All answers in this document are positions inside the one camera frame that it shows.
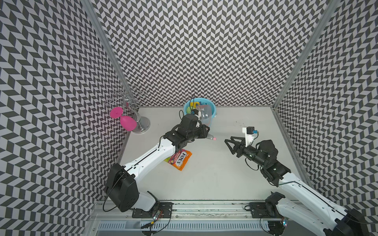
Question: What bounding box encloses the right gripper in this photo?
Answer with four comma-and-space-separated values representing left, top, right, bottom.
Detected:
224, 136, 266, 167

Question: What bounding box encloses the pink spray bottle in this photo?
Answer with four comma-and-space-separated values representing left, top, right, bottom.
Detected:
194, 105, 216, 141

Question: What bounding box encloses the yellow trowel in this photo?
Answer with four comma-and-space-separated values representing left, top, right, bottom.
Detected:
189, 102, 200, 109

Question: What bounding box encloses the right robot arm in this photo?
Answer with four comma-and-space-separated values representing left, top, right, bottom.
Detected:
224, 136, 369, 236

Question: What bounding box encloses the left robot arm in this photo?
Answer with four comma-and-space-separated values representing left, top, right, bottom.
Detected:
104, 114, 210, 212

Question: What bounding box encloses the light blue plastic bucket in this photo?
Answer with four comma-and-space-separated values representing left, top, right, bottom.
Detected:
183, 98, 217, 127

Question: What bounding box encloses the Fox's candy bag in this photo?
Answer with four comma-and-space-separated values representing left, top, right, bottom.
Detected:
164, 149, 192, 171

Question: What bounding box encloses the pink wine glass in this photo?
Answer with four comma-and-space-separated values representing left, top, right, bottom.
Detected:
110, 107, 137, 131

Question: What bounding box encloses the chrome glass rack stand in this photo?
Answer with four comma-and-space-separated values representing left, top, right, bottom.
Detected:
105, 89, 151, 134

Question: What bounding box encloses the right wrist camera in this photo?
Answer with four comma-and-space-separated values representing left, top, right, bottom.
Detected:
242, 126, 259, 147

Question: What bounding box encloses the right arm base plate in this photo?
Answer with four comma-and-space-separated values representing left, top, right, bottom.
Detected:
248, 202, 283, 219

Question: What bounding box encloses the aluminium front rail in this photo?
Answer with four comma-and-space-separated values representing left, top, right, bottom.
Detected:
82, 199, 346, 236

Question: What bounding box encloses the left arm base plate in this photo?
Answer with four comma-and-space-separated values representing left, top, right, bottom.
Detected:
132, 202, 173, 219

